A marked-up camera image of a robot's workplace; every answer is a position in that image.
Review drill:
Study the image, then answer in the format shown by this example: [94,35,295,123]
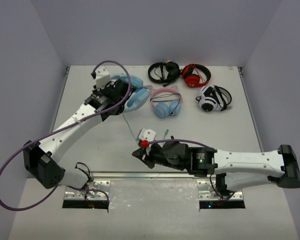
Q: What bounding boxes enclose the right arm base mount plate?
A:
[196,177,244,201]

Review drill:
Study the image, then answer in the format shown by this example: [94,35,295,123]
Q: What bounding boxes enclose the white black headphones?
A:
[195,85,233,113]

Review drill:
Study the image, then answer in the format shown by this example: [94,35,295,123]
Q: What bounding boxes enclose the pink blue cat-ear headphones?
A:
[150,85,183,118]

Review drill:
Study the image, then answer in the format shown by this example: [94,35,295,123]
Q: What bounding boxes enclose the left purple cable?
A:
[0,59,132,212]

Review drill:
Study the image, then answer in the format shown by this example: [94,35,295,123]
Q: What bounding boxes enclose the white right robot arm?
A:
[132,139,300,197]

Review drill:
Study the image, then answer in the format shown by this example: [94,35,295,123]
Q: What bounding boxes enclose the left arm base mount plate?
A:
[63,179,111,203]

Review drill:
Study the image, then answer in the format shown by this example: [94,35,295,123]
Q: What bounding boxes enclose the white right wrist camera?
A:
[137,128,157,155]

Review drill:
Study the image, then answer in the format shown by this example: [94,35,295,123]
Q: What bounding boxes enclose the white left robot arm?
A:
[23,78,132,189]

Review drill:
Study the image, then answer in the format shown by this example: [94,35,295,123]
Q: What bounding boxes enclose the light blue gaming headphones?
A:
[105,73,150,113]

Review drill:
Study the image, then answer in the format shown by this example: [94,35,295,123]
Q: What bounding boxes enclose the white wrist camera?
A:
[137,128,157,155]
[90,65,111,91]

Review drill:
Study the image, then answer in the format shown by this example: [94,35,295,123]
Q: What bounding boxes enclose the red headphones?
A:
[181,63,212,88]

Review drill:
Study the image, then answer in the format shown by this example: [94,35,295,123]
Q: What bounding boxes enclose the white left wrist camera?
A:
[90,65,111,91]

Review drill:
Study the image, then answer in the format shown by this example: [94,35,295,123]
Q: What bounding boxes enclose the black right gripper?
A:
[132,141,186,171]

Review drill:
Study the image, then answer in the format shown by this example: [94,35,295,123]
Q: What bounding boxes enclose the green headphone cable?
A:
[119,84,170,146]

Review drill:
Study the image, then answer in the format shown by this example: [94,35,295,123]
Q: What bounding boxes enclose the aluminium table edge rail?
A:
[91,171,205,180]

